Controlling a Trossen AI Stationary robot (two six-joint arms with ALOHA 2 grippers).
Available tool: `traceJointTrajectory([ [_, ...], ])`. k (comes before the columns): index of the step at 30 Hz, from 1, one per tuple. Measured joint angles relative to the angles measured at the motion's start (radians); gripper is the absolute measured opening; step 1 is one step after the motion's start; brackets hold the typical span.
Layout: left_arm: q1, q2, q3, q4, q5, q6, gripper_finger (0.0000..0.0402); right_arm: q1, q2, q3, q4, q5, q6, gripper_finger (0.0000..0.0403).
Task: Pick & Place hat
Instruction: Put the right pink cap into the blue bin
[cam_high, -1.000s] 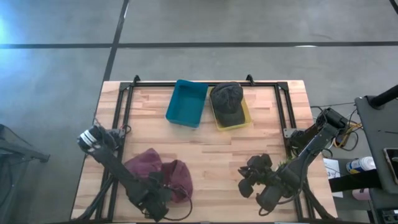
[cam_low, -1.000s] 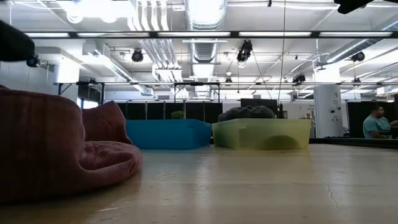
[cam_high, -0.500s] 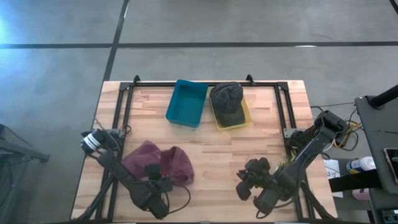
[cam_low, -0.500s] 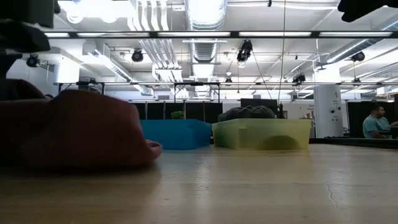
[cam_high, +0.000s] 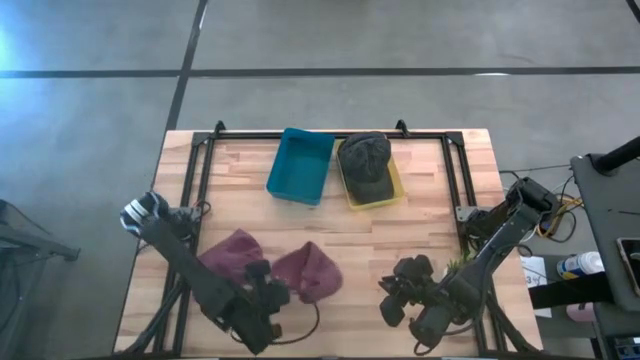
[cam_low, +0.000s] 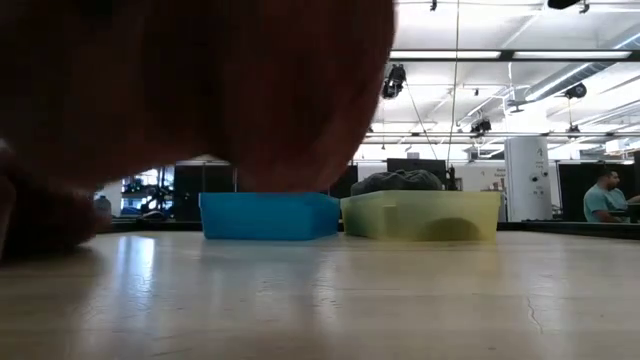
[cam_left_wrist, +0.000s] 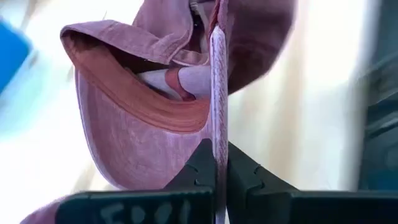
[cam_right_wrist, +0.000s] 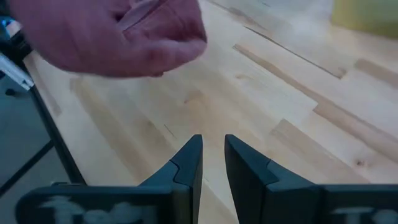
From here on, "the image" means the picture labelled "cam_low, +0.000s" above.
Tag white round column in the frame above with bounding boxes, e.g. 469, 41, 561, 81
503, 135, 552, 223

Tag red baseball cap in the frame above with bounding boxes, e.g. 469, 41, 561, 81
0, 0, 397, 259

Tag thin hanging ceiling cable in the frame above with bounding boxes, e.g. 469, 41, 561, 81
446, 0, 460, 166

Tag yellow plastic bin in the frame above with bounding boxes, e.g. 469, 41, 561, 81
340, 189, 503, 244

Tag person in teal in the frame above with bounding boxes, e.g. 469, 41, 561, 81
582, 169, 640, 224

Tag black partition wall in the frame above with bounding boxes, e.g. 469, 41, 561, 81
557, 161, 640, 223

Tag black wide screen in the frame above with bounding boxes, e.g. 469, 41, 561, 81
386, 157, 448, 177

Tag grey knit hat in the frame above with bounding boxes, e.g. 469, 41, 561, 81
349, 169, 445, 197

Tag blue plastic bin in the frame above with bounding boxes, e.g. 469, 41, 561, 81
198, 191, 342, 242

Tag black partition panels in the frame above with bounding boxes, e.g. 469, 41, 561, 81
172, 162, 239, 222

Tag clear water jug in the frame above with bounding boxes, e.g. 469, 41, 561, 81
93, 195, 113, 219

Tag long ceiling light bar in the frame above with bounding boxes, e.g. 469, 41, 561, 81
388, 48, 640, 63

